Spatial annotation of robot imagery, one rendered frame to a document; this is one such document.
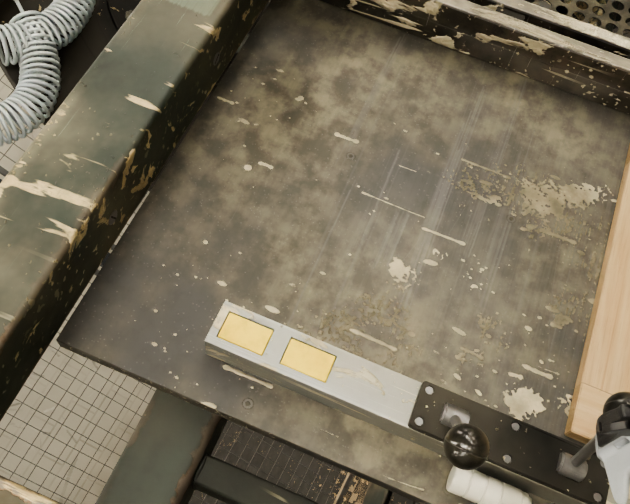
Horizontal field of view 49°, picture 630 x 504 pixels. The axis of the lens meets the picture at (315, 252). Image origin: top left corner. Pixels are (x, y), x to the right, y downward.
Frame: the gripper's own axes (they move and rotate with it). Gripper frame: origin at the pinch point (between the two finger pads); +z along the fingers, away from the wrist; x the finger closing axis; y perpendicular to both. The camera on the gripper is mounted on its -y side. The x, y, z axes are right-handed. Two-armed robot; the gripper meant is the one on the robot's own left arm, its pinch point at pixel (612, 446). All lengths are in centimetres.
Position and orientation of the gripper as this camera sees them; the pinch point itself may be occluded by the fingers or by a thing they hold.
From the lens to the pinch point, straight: 68.1
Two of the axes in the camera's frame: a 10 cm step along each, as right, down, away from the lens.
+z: -1.0, 4.7, 8.8
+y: -0.4, 8.8, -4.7
